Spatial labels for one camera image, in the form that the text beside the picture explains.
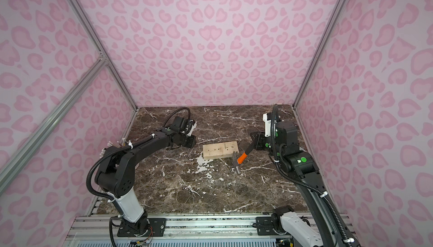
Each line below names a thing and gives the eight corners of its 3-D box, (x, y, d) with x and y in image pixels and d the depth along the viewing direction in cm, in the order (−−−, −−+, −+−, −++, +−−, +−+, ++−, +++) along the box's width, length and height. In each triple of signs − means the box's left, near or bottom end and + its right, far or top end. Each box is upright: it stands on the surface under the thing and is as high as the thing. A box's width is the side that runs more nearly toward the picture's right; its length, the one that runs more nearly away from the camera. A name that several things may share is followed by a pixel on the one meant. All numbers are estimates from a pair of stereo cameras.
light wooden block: (203, 160, 96) (202, 156, 93) (203, 148, 101) (202, 144, 98) (238, 156, 97) (239, 153, 94) (236, 144, 102) (237, 140, 99)
